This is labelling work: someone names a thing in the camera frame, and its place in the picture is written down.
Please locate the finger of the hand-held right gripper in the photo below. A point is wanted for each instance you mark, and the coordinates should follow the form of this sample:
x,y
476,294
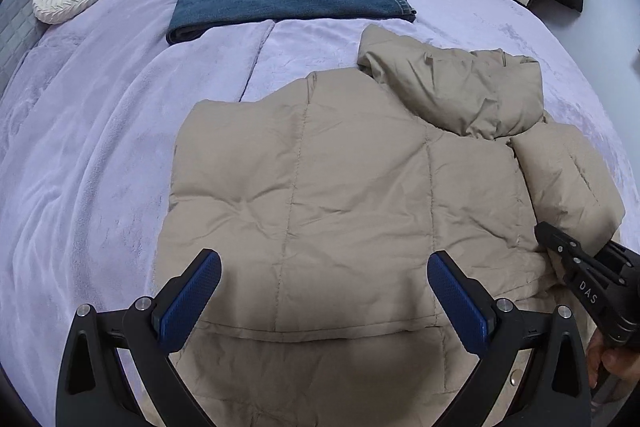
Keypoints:
x,y
570,259

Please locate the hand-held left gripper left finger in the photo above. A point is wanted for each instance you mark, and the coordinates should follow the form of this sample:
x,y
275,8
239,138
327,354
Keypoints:
x,y
192,302

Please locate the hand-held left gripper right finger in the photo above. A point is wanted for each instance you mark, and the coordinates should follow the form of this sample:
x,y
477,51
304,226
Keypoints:
x,y
457,302

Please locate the beige puffer jacket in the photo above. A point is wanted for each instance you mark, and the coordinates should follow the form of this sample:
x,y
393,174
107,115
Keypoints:
x,y
325,207

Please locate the person's right hand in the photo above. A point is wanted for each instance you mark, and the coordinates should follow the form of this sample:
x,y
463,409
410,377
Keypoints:
x,y
612,359

